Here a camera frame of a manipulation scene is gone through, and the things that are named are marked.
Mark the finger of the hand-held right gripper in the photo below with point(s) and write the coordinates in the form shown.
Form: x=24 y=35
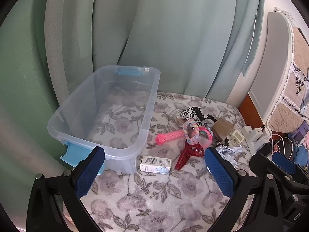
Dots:
x=262 y=164
x=284 y=161

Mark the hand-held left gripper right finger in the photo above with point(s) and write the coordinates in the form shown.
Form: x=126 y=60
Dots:
x=219 y=174

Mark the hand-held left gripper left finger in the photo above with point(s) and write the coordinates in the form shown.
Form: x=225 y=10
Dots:
x=89 y=171

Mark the white paper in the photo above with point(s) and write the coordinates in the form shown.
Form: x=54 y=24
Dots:
x=229 y=153

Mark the red hair claw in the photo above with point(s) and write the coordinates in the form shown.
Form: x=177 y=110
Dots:
x=183 y=158

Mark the pink hair bands bundle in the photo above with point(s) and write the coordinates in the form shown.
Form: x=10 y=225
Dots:
x=208 y=133

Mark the brown square box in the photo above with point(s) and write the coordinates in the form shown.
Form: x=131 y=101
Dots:
x=223 y=128

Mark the black beaded headband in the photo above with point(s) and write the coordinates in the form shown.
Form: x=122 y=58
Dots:
x=210 y=119

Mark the clear plastic container blue latches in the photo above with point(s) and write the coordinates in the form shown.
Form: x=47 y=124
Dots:
x=72 y=116

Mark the rainbow fuzzy scrunchie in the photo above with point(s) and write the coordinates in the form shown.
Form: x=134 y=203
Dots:
x=186 y=126

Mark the pink hair roller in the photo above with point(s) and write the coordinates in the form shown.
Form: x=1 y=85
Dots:
x=169 y=136

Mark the black white leopard scrunchie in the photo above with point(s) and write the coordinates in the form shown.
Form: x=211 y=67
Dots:
x=189 y=112

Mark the blue round pouch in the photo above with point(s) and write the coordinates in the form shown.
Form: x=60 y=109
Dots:
x=303 y=156

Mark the white power strip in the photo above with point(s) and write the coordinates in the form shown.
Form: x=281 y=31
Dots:
x=256 y=135

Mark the smartphone with lit screen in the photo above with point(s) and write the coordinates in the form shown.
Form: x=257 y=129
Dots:
x=300 y=133

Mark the small white square plug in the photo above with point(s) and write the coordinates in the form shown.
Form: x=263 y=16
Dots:
x=236 y=137

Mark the floral grey white blanket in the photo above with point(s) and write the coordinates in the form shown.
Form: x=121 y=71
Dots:
x=144 y=198

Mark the black hair clip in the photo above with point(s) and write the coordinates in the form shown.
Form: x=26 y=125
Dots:
x=198 y=112

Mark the small white carton box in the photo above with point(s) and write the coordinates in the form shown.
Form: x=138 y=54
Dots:
x=154 y=164

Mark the bag of cotton swabs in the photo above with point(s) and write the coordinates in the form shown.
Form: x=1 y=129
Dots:
x=179 y=119

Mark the quilted lace-trimmed cover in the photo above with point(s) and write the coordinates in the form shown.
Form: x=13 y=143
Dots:
x=299 y=77

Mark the grey padded headboard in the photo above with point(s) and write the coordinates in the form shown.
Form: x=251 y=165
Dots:
x=270 y=65

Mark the pale green curtain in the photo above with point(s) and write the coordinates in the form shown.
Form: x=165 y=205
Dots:
x=144 y=29

